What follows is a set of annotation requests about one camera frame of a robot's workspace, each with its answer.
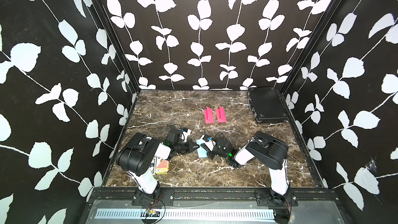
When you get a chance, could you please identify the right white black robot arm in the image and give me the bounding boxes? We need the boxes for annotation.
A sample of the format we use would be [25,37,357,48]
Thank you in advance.
[200,131,289,197]

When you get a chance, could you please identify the white perforated strip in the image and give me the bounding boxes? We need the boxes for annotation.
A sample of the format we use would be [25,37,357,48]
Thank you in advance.
[94,208,275,222]

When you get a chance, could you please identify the black white card deck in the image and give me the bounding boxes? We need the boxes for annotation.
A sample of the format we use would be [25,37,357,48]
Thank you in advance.
[149,157,158,175]

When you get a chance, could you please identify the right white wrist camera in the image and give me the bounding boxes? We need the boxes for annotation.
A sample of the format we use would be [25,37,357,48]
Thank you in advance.
[200,134,214,152]

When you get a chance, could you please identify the black carrying case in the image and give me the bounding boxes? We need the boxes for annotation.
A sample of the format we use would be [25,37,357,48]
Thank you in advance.
[248,87,288,123]

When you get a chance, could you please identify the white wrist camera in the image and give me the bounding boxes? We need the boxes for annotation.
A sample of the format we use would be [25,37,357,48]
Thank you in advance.
[181,128,192,142]
[200,134,214,152]

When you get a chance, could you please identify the small circuit board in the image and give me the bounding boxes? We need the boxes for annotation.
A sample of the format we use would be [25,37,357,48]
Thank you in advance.
[144,208,161,219]

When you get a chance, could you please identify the pink square paper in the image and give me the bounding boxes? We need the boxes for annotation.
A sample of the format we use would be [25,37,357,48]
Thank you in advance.
[216,106,227,123]
[204,107,214,124]

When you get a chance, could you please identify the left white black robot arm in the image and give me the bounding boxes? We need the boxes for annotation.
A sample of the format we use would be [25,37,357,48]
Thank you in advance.
[116,125,200,199]

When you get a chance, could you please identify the yellow red card box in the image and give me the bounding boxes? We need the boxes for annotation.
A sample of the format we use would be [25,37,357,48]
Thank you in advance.
[155,159,170,175]

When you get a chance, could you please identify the black front mounting rail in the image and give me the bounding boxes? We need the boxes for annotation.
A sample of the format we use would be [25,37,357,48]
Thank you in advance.
[88,187,339,208]

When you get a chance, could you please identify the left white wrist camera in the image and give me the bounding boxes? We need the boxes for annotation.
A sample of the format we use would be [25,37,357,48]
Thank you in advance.
[181,128,192,142]

